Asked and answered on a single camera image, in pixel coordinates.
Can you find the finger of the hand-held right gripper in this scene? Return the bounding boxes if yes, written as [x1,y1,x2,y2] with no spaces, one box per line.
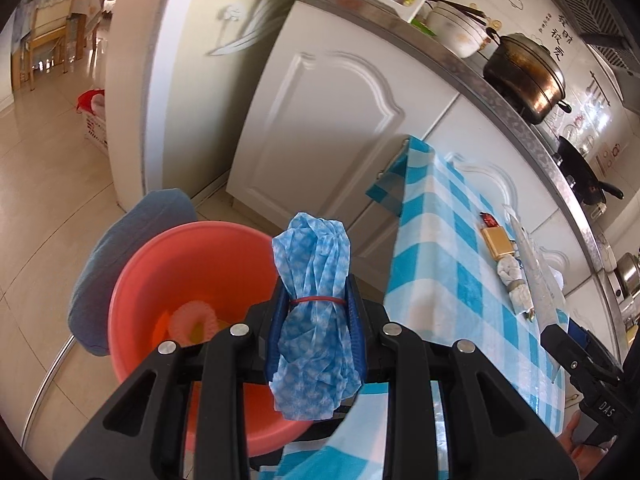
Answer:
[567,321,608,356]
[540,324,623,386]

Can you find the blue cloth bundle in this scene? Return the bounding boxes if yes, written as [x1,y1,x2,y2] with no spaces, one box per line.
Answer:
[270,211,363,421]

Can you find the white foam fruit net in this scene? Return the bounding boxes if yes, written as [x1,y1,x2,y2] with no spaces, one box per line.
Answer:
[167,300,221,343]

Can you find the dark chopsticks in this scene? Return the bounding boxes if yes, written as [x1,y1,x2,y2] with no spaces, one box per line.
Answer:
[430,0,487,20]

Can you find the small steel pot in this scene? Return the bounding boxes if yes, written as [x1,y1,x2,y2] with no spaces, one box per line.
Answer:
[612,252,640,301]

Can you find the white cloth bundle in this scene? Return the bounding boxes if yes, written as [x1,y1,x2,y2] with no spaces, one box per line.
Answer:
[495,256,536,318]

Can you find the wooden chair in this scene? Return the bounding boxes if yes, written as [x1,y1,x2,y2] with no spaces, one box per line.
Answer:
[12,2,98,91]

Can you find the white ceramic pot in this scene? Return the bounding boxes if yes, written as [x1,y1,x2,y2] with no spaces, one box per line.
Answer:
[425,0,493,58]

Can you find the person's right hand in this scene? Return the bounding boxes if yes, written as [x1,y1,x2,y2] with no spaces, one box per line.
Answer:
[556,409,608,467]

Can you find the red plastic basin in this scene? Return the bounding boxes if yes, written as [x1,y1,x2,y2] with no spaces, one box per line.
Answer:
[107,221,313,456]

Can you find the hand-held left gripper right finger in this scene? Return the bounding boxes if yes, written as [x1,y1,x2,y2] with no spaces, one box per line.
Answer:
[345,275,581,480]

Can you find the golden plastic tray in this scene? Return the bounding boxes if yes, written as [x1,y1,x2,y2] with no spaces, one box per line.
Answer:
[481,226,516,262]

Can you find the blue checked tablecloth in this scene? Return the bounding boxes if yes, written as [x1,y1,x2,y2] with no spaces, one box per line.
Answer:
[272,135,571,480]

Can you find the range hood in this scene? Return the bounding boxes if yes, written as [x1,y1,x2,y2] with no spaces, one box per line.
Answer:
[560,0,640,71]

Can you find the steel kitchen countertop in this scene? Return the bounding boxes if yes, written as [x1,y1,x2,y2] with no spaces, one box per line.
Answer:
[280,0,631,331]

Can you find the white laundry basket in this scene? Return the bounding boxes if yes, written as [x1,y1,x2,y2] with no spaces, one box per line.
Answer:
[80,105,109,151]

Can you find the white refrigerator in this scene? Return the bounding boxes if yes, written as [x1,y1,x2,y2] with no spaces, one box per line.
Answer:
[105,0,296,211]

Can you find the metal cabinet handle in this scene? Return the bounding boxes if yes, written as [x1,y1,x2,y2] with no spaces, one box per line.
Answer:
[375,140,408,181]

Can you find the black wok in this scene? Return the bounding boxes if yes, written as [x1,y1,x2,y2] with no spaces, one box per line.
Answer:
[552,135,626,206]

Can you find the blue grey stool cushion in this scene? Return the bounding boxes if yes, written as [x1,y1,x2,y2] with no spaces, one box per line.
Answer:
[22,188,198,443]

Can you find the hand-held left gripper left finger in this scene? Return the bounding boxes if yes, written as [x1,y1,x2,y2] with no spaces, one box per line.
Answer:
[52,275,291,480]

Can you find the large steel lidded pot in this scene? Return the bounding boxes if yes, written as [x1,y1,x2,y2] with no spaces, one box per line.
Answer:
[482,32,572,126]

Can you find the white cabinet door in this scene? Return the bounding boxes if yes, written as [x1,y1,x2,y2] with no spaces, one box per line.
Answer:
[350,95,568,271]
[226,0,461,256]
[530,245,621,361]

